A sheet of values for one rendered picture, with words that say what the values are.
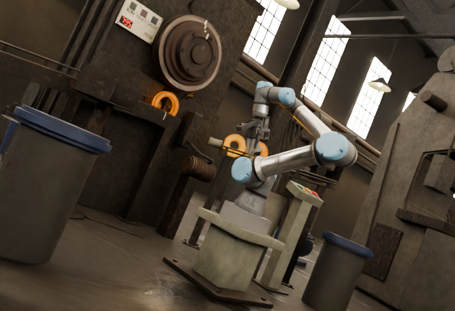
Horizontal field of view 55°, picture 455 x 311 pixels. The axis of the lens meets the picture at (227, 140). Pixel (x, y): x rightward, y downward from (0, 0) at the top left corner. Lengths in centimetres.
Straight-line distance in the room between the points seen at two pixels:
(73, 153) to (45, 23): 744
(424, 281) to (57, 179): 282
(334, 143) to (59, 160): 102
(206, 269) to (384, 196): 297
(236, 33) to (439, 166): 214
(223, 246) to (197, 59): 121
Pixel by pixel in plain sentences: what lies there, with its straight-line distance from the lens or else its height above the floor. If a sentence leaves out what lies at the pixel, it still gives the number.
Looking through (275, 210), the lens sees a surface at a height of 42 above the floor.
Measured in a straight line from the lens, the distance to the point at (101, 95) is 217.
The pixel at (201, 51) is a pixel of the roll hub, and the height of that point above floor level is 113.
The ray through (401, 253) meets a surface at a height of 49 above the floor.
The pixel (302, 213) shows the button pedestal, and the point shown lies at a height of 47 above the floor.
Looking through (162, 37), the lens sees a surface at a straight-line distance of 272.
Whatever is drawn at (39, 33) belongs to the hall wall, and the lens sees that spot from 877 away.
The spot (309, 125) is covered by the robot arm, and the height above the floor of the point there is 84.
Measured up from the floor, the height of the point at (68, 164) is 32.
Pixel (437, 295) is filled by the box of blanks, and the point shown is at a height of 32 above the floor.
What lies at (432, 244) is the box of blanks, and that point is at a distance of 363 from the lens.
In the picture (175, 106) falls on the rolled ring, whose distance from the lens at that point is 282.
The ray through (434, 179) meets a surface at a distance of 422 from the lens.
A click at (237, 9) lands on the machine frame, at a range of 324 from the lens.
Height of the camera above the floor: 45
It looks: 5 degrees up
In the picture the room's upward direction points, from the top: 23 degrees clockwise
